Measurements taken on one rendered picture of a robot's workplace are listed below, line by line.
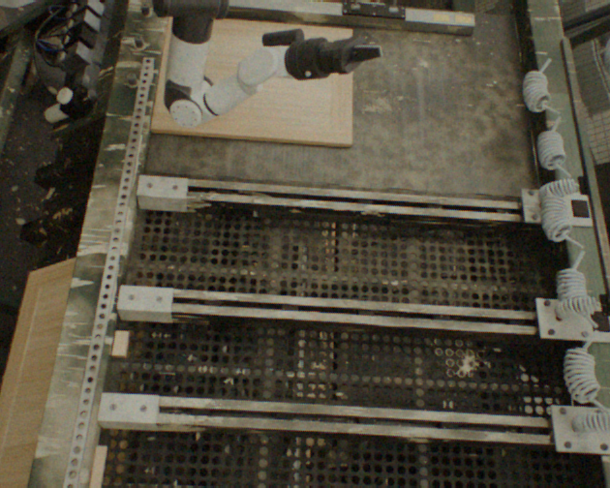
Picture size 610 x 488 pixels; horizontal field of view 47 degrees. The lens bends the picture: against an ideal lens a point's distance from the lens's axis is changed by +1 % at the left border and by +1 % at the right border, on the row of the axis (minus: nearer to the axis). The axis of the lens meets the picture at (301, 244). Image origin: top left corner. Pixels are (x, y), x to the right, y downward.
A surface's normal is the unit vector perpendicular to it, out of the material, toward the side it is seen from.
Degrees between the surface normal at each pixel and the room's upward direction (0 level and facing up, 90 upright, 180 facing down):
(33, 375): 90
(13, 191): 0
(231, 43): 52
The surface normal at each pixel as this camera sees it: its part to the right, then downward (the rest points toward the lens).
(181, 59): -0.22, 0.69
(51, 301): -0.55, -0.41
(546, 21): 0.07, -0.47
